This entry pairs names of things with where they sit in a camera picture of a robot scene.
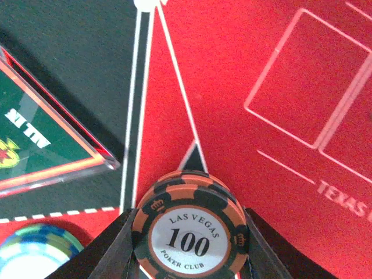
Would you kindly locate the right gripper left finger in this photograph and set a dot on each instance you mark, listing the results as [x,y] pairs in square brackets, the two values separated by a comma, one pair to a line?
[107,256]

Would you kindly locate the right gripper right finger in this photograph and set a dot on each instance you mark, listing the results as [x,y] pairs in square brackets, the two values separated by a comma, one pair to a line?
[270,255]

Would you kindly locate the green chips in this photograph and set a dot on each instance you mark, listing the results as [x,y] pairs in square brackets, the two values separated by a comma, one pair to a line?
[37,250]

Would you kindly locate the orange brown poker chip stack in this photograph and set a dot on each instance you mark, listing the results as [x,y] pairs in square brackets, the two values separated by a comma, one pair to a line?
[189,225]

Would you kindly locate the triangular all in marker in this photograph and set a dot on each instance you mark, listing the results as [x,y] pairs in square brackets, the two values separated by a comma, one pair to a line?
[42,143]

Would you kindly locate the round red black poker mat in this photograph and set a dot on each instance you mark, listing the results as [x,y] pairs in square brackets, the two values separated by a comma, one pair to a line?
[271,97]

